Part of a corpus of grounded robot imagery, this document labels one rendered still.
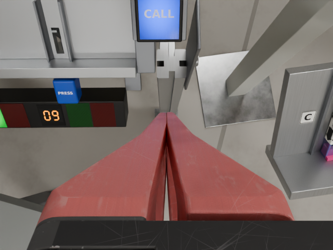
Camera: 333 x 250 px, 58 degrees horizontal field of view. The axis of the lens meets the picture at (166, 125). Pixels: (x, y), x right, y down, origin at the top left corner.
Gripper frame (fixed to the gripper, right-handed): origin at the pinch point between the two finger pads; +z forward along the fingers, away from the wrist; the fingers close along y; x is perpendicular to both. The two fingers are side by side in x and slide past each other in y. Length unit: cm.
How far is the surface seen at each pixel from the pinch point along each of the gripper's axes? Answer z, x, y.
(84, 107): 21.5, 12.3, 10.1
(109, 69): 18.3, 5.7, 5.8
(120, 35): 20.5, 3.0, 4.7
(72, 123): 21.5, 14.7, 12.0
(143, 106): 79, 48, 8
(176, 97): 36.1, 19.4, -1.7
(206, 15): 101, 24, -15
